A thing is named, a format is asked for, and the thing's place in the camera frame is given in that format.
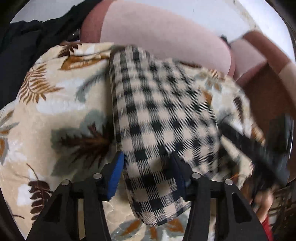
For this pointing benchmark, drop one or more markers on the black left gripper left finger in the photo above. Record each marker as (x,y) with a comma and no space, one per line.
(75,210)

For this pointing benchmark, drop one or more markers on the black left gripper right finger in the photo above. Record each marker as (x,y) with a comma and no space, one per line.
(235,219)

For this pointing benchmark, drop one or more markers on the black beige checkered shirt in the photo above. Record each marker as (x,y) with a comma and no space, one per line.
(165,106)

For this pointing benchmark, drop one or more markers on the dark navy clothing pile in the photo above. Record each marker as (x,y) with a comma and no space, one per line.
(24,42)

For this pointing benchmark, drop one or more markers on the person's right hand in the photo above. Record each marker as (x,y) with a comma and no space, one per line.
(263,200)

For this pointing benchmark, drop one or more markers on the leaf patterned fleece blanket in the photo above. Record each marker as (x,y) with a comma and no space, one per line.
(64,92)

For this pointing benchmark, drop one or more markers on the pink maroon pillow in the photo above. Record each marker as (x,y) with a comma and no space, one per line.
(252,52)

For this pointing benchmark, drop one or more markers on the pink mattress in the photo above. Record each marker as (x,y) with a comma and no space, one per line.
(160,32)

